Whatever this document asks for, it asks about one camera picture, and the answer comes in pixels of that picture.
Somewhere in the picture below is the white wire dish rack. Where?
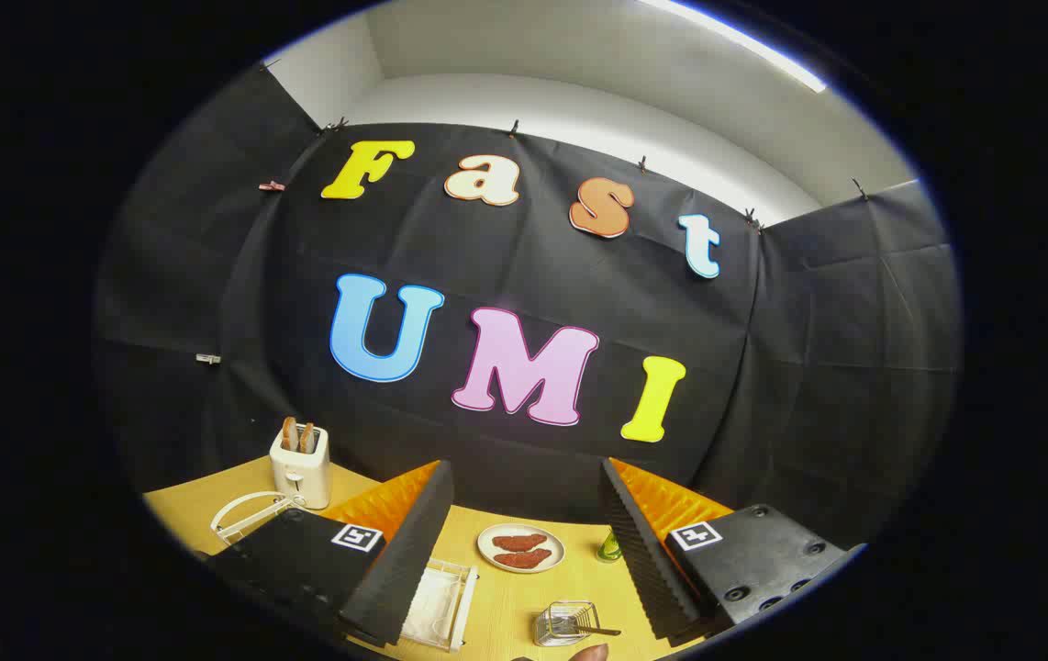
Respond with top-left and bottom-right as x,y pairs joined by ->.
210,491 -> 481,655

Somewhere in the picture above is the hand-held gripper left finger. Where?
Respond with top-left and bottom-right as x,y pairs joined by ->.
201,459 -> 455,649

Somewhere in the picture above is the white round plate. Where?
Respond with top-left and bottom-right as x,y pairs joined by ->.
476,522 -> 566,575

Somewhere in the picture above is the white toaster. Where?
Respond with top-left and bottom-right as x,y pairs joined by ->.
269,423 -> 333,510

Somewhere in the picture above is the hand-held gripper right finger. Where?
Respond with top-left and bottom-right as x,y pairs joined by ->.
597,456 -> 868,645

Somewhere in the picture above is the metal wire basket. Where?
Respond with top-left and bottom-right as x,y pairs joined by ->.
533,600 -> 600,648

